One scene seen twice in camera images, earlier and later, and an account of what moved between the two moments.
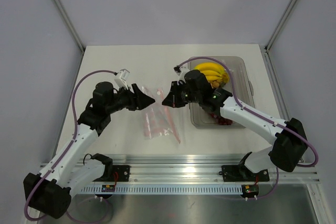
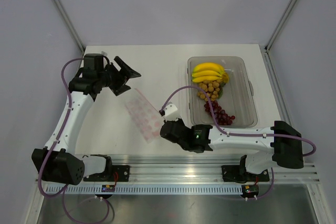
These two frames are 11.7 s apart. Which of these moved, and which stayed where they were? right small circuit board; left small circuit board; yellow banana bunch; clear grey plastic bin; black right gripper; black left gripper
Moved: black left gripper; black right gripper
Stayed: yellow banana bunch; clear grey plastic bin; right small circuit board; left small circuit board
